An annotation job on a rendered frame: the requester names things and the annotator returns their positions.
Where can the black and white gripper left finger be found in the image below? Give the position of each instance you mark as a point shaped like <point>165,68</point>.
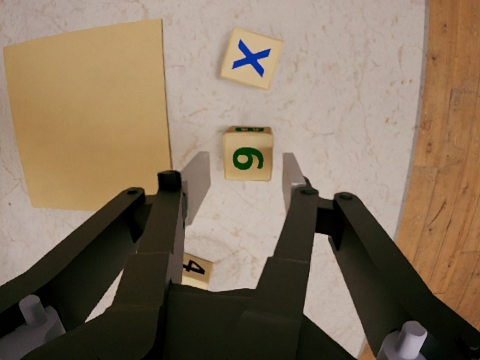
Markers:
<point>60,291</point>

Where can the tan flat mat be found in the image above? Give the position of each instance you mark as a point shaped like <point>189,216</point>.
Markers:
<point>89,111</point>

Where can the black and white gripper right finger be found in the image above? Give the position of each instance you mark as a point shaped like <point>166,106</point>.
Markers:
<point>392,301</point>

